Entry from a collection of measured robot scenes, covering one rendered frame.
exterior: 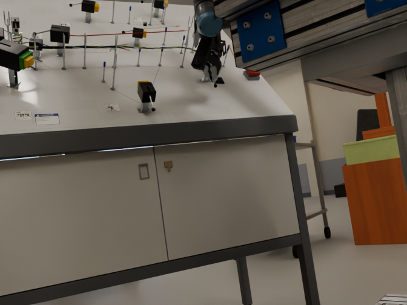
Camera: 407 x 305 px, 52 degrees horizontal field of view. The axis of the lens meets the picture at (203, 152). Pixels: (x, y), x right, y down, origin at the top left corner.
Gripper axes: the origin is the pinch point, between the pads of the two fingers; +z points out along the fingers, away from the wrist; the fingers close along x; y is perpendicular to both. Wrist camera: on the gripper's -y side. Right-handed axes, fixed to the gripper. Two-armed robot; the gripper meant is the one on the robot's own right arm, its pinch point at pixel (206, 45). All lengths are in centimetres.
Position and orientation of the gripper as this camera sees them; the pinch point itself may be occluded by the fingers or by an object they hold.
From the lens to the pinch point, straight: 174.1
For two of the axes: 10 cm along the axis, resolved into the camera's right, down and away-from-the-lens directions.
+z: -0.7, 9.6, 2.8
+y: -3.3, -2.9, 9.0
